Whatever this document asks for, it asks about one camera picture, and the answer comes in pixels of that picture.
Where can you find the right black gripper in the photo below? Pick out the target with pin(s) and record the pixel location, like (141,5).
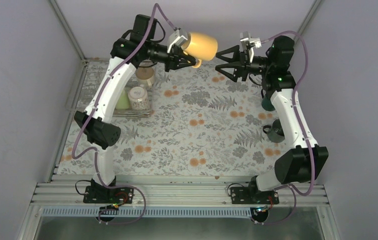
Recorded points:
(241,68)

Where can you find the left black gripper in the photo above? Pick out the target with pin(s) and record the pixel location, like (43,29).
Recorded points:
(175,58)

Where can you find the yellow mug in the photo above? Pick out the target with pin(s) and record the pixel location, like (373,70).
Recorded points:
(200,46)

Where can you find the dark teal mug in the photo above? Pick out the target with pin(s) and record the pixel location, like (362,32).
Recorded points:
(266,102)

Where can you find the light green cup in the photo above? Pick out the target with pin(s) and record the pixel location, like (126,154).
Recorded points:
(123,102)

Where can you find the dark grey-green mug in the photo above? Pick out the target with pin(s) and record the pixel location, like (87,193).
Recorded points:
(274,131)

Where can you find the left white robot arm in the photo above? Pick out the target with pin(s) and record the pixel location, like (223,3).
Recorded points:
(128,52)

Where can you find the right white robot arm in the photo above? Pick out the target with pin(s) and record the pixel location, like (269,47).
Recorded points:
(305,158)

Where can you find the clear acrylic dish rack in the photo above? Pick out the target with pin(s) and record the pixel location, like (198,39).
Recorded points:
(89,80)

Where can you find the beige brown mug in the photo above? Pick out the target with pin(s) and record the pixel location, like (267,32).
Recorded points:
(146,76)

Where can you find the white patterned cup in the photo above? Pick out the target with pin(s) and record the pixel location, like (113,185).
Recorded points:
(138,97)

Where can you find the floral patterned tablecloth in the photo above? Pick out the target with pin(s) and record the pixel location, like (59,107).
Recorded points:
(201,124)

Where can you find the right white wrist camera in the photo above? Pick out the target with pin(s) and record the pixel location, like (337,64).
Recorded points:
(249,43)

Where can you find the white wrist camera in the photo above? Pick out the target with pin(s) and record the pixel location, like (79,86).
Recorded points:
(177,38)
(249,43)

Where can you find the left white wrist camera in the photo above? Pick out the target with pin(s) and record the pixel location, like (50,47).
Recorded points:
(177,38)

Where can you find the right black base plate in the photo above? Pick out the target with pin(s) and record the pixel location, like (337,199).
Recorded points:
(246,196)

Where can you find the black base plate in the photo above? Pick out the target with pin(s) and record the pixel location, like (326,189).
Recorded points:
(102,195)
(246,196)

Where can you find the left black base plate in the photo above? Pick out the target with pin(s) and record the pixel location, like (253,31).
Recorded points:
(102,195)

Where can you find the aluminium mounting rail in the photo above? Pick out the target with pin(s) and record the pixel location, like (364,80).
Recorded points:
(158,190)

